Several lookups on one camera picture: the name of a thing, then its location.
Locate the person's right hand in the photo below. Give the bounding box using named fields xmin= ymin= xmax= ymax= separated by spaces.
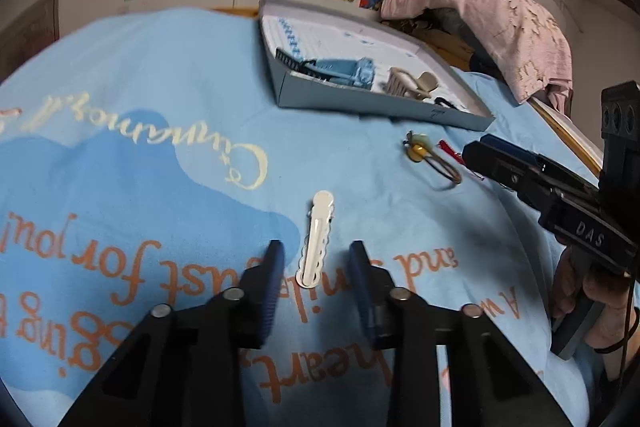
xmin=549 ymin=251 xmax=640 ymax=358

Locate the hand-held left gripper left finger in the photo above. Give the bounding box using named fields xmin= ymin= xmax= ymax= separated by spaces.
xmin=57 ymin=239 xmax=286 ymax=427

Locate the dark grey bundle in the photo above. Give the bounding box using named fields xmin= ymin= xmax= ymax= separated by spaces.
xmin=400 ymin=6 xmax=507 ymax=78

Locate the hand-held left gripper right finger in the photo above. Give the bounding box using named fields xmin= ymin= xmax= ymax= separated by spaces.
xmin=348 ymin=240 xmax=576 ymax=427

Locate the bee charm hair tie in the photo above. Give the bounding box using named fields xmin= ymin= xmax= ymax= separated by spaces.
xmin=403 ymin=131 xmax=464 ymax=186

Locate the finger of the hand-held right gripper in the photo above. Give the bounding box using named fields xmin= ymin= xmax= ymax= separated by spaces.
xmin=462 ymin=142 xmax=566 ymax=210
xmin=479 ymin=134 xmax=598 ymax=192

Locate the brown wooden door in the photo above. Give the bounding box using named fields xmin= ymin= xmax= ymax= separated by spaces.
xmin=0 ymin=0 xmax=60 ymax=80

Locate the beige hair claw clip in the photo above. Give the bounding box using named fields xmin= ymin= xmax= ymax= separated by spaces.
xmin=382 ymin=66 xmax=441 ymax=102

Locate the grey cardboard box tray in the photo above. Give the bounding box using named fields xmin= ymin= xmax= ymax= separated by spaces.
xmin=258 ymin=0 xmax=496 ymax=133

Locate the wooden bed frame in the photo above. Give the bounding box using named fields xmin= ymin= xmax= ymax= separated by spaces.
xmin=212 ymin=6 xmax=604 ymax=176

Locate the blue claw hair clip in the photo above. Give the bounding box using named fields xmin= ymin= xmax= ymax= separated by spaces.
xmin=274 ymin=48 xmax=376 ymax=92

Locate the pink floral cloth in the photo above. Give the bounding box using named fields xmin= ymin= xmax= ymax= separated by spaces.
xmin=380 ymin=0 xmax=574 ymax=116

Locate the cream scalloped snap hair clip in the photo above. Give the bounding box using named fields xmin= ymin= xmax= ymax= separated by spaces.
xmin=295 ymin=190 xmax=337 ymax=287

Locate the red hair clip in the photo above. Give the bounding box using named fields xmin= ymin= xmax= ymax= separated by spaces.
xmin=437 ymin=139 xmax=466 ymax=158

